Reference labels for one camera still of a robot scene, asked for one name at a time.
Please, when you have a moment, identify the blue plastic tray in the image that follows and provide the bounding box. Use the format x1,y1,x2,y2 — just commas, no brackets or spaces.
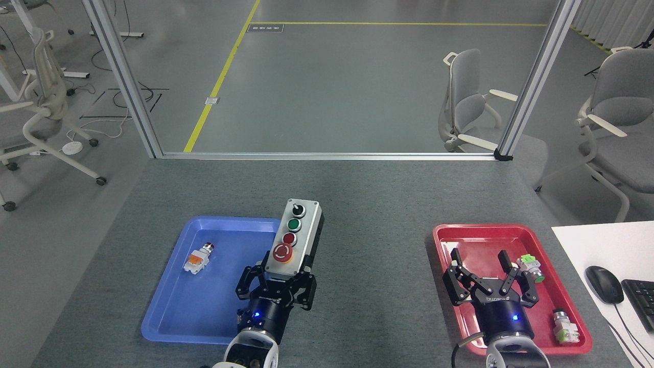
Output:
141,216,283,345

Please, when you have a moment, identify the green push button switch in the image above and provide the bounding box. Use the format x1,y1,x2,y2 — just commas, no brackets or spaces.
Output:
516,254,546,285

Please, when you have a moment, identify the white floor cable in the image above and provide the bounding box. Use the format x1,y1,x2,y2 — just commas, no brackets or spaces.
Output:
65,113,132,144

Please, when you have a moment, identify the silver aluminium crossbar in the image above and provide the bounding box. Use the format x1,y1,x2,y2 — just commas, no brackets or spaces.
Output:
160,152,499,162

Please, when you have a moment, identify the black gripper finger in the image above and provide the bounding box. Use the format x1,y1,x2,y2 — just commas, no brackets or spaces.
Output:
442,248,482,308
288,268,318,312
235,250,272,303
498,250,540,309

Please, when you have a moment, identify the white ribbed partition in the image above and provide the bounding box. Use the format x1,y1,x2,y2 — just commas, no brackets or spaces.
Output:
569,0,654,50

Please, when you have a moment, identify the white desk top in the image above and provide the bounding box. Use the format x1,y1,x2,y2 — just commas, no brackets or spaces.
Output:
551,221,654,368

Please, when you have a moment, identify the white mesh office chair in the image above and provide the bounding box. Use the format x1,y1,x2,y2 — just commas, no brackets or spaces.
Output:
0,28,108,213

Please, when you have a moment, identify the silver aluminium post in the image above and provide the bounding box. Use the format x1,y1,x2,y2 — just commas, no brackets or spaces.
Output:
494,0,582,162
82,0,165,159

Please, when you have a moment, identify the white desk foot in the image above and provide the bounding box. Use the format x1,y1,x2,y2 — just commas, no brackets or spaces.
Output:
22,70,91,80
89,30,145,39

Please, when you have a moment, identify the black computer mouse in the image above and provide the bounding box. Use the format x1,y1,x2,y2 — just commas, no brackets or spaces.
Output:
585,265,625,306

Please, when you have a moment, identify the grey office chair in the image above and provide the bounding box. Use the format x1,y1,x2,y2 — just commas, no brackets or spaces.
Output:
534,47,654,223
438,49,549,193

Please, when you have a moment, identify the black floor cable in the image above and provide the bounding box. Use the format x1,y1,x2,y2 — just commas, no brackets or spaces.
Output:
91,0,170,111

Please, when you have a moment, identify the red plastic tray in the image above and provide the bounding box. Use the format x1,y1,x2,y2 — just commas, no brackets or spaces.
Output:
432,223,593,356

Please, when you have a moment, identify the black mouse cable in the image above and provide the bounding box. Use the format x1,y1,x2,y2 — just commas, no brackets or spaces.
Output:
607,303,652,368

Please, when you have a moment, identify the red push button orange base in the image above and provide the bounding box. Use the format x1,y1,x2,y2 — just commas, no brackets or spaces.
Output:
183,242,216,277

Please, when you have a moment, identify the black keyboard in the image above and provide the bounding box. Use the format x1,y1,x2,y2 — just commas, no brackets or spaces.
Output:
620,279,654,333

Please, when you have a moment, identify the silver push button green base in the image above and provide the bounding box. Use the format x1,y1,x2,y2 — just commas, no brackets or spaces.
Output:
552,309,581,344

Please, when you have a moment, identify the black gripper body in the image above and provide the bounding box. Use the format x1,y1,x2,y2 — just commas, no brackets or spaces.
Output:
236,278,308,345
471,279,535,347

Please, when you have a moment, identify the grey control box with buttons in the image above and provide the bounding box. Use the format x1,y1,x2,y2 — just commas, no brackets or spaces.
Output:
263,198,325,283

